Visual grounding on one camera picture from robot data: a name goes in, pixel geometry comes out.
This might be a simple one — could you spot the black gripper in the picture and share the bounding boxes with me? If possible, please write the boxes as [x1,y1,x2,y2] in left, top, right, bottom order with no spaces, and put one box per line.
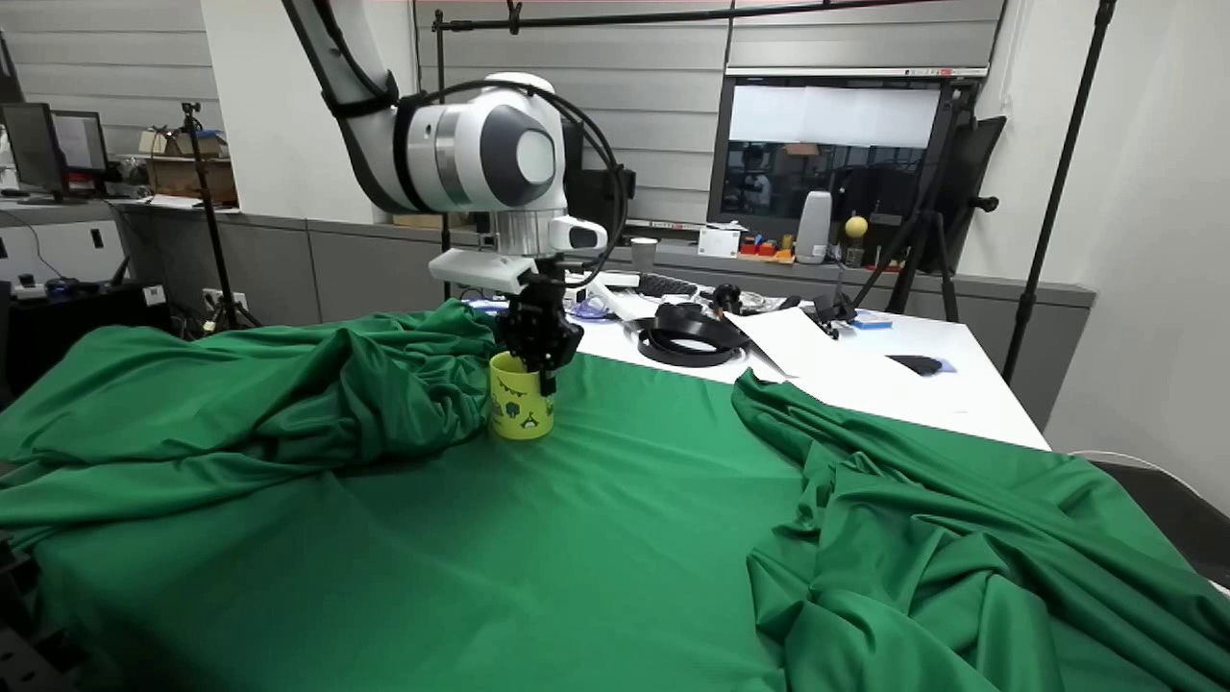
[494,268,589,401]

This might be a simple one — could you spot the yellow printed mug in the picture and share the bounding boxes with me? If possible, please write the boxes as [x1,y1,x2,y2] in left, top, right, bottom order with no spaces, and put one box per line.
[486,347,562,446]

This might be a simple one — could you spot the green cloth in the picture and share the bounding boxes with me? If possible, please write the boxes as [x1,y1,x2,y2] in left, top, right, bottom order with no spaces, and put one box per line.
[0,300,1230,692]

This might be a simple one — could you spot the white table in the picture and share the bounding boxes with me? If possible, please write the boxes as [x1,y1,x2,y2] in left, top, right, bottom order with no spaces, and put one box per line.
[113,205,1099,429]

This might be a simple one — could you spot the white box device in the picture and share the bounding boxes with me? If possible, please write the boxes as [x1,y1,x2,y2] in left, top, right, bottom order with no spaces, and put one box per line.
[698,220,750,260]

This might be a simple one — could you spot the white paper sheet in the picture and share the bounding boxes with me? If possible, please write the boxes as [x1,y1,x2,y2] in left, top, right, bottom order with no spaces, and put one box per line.
[728,302,853,383]

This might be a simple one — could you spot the grey white speaker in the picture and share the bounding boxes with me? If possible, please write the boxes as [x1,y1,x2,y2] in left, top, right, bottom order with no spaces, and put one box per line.
[791,189,840,268]

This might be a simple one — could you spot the black desk stand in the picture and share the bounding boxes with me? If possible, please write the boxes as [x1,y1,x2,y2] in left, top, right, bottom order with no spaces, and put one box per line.
[814,237,870,325]

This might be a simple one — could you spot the brown cardboard box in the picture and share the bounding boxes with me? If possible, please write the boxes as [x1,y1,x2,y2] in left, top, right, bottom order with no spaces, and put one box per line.
[141,151,243,212]

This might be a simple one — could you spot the white cabinet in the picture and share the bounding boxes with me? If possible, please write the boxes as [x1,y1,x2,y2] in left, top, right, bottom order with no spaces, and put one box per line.
[0,215,126,294]

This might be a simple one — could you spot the black computer monitor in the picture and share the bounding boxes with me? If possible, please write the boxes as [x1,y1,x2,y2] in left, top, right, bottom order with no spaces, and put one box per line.
[0,101,117,198]

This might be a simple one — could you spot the black light stand pole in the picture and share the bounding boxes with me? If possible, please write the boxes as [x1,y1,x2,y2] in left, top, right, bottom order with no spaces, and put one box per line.
[1001,0,1123,389]

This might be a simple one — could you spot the black coiled strap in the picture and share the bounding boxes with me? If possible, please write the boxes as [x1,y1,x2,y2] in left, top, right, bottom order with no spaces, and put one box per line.
[633,300,754,374]

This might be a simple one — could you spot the slim black camera tripod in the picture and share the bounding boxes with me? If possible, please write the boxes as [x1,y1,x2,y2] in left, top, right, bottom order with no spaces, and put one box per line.
[179,96,263,339]

